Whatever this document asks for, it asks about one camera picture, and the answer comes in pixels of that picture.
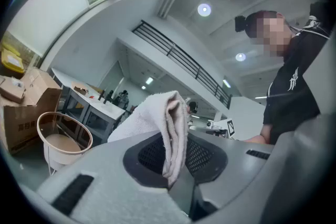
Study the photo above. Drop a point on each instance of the black metal railing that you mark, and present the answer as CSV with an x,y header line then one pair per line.
x,y
183,56

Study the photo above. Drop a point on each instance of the round glass table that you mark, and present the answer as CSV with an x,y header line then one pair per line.
x,y
63,144

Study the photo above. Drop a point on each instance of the person's head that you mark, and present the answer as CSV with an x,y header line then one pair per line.
x,y
273,34

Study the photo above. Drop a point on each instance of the flat cardboard box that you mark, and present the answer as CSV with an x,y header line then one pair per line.
x,y
11,90

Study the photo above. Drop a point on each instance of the person's right forearm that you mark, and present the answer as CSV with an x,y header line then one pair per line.
x,y
265,136

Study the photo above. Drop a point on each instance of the large printed cardboard box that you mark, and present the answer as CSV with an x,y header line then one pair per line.
x,y
18,126

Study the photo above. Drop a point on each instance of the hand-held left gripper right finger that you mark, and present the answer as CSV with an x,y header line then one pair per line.
x,y
231,165

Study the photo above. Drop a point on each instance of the yellow package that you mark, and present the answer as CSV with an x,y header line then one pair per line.
x,y
11,61

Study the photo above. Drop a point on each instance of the person's black shirt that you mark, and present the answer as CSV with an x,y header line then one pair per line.
x,y
288,102

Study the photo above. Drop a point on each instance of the round ceiling light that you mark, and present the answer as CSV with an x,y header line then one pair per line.
x,y
240,57
204,9

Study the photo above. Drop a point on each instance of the white cloth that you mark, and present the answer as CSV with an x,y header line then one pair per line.
x,y
157,112

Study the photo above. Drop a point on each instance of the large framed window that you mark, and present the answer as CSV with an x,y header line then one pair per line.
x,y
52,8

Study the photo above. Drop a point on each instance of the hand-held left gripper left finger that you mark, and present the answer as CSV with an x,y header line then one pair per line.
x,y
110,165

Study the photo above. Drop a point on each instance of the grey frame workbench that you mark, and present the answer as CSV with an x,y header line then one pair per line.
x,y
105,115
71,91

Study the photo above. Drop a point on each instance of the small open cardboard box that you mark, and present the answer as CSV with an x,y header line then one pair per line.
x,y
80,88

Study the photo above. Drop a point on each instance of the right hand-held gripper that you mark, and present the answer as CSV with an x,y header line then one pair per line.
x,y
225,129

